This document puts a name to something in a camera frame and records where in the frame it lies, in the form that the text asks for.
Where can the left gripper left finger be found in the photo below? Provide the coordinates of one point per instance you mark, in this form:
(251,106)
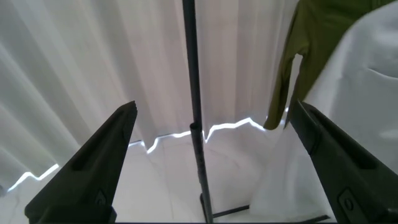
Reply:
(90,174)

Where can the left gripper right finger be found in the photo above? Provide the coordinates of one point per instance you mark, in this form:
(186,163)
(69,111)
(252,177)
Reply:
(351,180)

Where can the pale grey shorts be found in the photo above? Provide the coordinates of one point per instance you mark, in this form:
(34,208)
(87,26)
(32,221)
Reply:
(367,62)

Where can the green printed shirt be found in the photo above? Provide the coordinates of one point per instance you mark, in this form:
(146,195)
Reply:
(317,31)

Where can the black clothes rack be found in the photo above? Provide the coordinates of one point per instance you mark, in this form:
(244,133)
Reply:
(194,77)

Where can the white curtain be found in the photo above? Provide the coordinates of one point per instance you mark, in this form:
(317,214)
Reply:
(93,62)

